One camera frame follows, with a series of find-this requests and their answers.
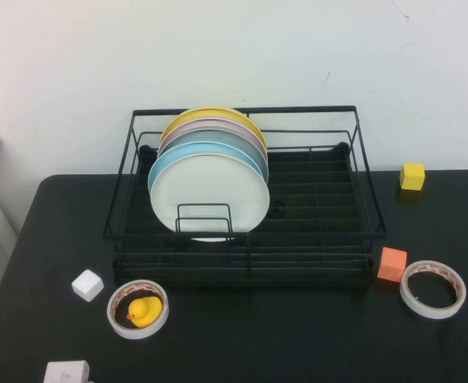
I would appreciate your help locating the yellow plate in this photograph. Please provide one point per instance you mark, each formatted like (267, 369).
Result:
(218, 113)

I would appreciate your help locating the white tape roll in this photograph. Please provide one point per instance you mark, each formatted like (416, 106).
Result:
(429, 312)
(134, 333)

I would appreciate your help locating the yellow rubber duck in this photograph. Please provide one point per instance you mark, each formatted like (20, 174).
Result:
(143, 311)

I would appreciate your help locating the white cube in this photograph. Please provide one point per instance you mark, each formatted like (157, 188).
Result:
(87, 285)

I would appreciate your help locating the yellow cube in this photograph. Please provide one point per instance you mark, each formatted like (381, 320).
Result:
(412, 177)

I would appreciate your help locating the white rectangular block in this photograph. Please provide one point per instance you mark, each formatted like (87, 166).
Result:
(64, 373)

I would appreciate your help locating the white plate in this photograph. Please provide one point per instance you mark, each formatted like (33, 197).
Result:
(210, 187)

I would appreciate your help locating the grey plate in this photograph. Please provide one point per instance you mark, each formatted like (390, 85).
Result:
(226, 137)

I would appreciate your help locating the black plastic drip tray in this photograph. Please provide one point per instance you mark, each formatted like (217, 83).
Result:
(330, 175)

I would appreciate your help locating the light blue plate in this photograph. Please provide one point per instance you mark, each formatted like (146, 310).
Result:
(202, 147)

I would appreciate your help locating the pink plate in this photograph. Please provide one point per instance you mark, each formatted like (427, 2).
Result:
(206, 124)

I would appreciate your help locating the orange cube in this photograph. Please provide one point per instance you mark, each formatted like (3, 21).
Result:
(391, 265)

